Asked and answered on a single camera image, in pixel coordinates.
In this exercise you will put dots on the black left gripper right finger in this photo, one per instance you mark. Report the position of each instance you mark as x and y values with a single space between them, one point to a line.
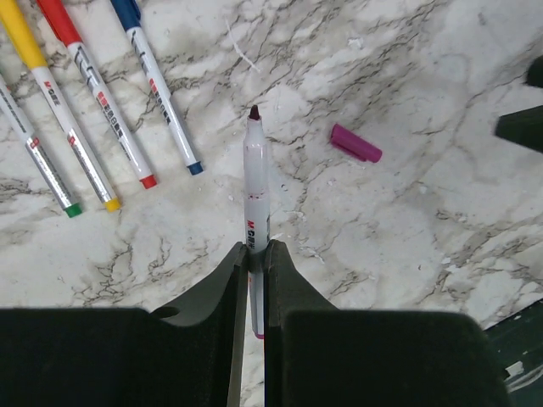
319 355

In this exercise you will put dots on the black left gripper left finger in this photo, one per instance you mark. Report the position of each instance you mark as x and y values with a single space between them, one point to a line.
188 352

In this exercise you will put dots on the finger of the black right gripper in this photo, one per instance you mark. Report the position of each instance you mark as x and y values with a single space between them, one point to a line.
534 76
524 128

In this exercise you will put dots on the white pen purple end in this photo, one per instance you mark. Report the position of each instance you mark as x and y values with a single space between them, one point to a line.
256 214

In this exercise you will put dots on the purple pen cap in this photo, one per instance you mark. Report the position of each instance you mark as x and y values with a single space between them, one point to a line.
353 145

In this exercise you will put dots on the white pen green end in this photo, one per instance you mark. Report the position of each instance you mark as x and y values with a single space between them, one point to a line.
28 136

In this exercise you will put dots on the white pen blue end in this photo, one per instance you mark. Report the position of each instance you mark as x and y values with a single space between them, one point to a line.
129 16

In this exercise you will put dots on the white pen red end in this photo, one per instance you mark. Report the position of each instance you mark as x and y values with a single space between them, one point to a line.
64 29

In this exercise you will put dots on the white pen yellow end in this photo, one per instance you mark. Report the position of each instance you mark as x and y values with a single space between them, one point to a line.
27 48

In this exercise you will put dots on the black mounting rail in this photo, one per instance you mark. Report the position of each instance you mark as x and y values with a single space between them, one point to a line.
517 341

